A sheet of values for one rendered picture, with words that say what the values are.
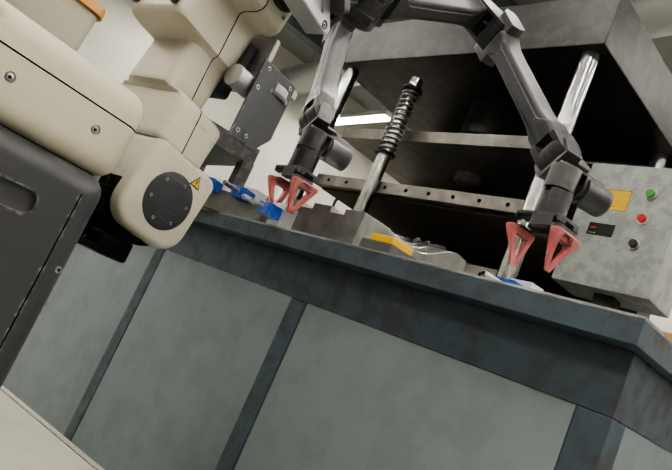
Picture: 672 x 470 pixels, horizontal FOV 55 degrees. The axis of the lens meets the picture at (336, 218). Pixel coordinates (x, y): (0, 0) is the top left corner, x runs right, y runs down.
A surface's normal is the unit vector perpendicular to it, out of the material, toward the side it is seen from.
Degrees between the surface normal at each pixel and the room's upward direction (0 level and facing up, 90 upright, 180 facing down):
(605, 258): 90
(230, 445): 90
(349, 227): 90
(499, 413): 90
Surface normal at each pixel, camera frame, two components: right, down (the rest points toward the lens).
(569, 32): -0.65, -0.42
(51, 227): 0.76, 0.22
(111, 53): 0.56, 0.07
